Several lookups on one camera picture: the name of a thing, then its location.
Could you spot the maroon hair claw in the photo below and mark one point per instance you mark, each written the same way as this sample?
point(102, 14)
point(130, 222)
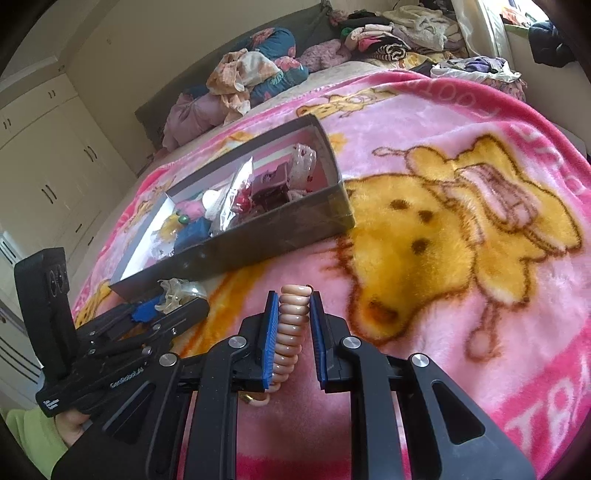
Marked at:
point(270, 189)

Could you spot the orange floral cloth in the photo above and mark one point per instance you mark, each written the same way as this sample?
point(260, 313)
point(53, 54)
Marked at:
point(234, 77)

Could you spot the cream built-in wardrobe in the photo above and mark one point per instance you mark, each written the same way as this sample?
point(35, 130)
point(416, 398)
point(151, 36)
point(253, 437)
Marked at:
point(60, 178)

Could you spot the dark cardboard tray box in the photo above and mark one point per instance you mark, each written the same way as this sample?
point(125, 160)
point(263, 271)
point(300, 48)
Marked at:
point(314, 214)

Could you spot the white bag of clothes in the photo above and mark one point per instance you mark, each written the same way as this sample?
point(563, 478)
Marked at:
point(494, 72)

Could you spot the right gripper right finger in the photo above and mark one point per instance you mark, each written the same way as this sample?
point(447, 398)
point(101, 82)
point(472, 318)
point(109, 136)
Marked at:
point(409, 419)

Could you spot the cream curtain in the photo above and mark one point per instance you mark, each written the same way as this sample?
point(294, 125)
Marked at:
point(482, 28)

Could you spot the dark teal floral pillow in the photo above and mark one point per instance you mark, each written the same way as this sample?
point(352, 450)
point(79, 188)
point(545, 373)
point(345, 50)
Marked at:
point(279, 45)

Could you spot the pink bedding bundle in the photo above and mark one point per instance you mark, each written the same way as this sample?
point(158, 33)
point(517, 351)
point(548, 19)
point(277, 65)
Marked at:
point(191, 117)

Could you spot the cream pearl hair claw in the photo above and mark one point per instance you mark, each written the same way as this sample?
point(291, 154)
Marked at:
point(177, 292)

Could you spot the green sleeve forearm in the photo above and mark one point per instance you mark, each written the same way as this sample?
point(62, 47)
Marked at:
point(38, 437)

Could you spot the pile of clothes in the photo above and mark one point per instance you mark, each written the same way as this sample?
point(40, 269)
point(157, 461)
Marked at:
point(405, 36)

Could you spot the yellow item in bag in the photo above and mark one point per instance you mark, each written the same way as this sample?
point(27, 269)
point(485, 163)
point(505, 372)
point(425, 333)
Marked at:
point(170, 228)

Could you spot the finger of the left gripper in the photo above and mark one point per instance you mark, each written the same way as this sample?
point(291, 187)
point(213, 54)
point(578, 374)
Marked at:
point(115, 323)
point(168, 327)

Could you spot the dark green headboard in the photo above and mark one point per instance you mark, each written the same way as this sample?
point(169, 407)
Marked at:
point(309, 27)

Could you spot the clear plastic packet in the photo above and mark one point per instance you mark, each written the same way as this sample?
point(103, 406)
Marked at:
point(233, 196)

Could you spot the black cloth on sill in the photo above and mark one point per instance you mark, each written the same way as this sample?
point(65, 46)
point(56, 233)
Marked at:
point(547, 45)

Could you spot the pink cartoon bear blanket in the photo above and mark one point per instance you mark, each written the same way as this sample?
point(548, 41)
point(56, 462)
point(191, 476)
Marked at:
point(471, 244)

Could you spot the floral fabric scrunchie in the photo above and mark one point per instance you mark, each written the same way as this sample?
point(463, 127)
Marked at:
point(301, 166)

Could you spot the blue small box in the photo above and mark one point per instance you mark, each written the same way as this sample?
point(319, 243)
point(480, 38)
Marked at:
point(192, 234)

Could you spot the white bow hair clip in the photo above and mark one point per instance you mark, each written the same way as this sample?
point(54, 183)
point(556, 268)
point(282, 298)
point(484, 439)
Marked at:
point(212, 201)

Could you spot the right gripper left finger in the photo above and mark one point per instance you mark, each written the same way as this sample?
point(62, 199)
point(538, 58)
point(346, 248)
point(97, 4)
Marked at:
point(178, 419)

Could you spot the person's left hand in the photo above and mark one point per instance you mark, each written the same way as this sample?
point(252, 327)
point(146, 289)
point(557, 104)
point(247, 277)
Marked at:
point(70, 425)

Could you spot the peach spiral hair clip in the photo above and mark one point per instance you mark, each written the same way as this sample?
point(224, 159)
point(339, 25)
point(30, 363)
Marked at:
point(294, 313)

